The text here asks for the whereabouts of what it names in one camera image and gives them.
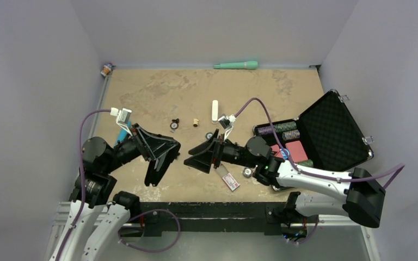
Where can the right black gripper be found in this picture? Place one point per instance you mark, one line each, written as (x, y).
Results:
(203, 161)

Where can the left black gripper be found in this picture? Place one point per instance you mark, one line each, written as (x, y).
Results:
(155, 144)

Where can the white stapler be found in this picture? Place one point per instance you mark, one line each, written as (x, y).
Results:
(214, 111)

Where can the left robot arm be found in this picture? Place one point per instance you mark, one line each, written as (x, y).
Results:
(92, 220)

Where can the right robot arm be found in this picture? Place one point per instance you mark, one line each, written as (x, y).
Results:
(355, 194)

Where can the blue 50 poker chip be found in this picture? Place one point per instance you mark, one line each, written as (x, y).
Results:
(209, 135)

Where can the red white staple box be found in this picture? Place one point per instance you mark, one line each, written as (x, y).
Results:
(227, 177)

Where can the brown 100 poker chip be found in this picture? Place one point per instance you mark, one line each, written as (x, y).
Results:
(174, 125)

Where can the blue marker pen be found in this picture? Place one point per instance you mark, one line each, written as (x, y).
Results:
(121, 136)

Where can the pink playing card deck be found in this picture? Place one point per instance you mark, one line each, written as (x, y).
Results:
(277, 151)

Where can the blue dealer button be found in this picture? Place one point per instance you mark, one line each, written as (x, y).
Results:
(285, 153)

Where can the green marker pen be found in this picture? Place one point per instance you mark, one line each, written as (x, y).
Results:
(246, 65)

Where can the small orange bottle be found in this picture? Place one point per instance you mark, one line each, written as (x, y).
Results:
(107, 69)

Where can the black poker chip case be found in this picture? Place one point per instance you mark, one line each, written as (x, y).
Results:
(329, 134)

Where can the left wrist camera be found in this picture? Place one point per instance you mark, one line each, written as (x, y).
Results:
(122, 117)

